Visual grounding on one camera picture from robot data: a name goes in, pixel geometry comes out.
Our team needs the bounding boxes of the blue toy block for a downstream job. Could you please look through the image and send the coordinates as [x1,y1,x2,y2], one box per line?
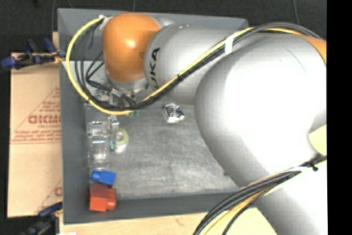
[91,170,117,187]

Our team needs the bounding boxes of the brown cardboard board, red print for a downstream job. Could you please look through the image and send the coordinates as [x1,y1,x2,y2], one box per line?
[6,58,64,218]

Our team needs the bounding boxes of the pale green ring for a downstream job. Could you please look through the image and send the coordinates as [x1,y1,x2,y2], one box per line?
[113,128,130,154]

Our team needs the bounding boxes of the shiny silver metal piece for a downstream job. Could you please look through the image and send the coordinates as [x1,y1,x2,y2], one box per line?
[163,102,186,124]

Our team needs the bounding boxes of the red toy block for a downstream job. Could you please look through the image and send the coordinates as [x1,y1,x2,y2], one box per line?
[88,183,117,213]

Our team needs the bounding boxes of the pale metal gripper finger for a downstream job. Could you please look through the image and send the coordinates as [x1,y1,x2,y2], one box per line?
[87,140,111,165]
[87,116,120,141]

